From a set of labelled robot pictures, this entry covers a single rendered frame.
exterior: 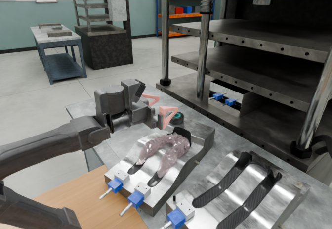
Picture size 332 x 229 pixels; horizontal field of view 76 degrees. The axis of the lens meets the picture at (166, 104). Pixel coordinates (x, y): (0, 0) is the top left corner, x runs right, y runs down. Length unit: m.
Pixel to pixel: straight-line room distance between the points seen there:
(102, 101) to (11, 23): 6.96
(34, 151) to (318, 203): 0.98
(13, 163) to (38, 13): 6.99
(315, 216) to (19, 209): 0.93
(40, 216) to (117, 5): 4.30
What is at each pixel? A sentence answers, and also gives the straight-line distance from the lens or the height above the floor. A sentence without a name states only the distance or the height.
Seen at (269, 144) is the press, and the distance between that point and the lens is 1.31.
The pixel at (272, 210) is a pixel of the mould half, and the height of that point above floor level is 0.90.
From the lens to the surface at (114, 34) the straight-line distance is 4.95.
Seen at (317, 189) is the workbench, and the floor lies 0.80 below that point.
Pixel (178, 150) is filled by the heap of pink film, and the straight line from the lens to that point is 0.93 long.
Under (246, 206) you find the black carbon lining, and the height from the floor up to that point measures 0.88.
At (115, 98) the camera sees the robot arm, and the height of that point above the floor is 1.28.
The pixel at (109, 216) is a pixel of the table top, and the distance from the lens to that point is 0.89.
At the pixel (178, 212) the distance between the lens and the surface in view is 0.75.
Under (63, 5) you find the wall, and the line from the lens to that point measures 7.50.
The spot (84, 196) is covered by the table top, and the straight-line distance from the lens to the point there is 0.98.
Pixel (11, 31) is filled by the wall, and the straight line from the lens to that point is 7.47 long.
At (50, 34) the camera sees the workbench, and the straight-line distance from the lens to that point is 4.50.
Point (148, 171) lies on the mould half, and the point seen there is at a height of 0.86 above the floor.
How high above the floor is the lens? 1.52
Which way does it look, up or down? 28 degrees down
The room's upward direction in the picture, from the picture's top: straight up
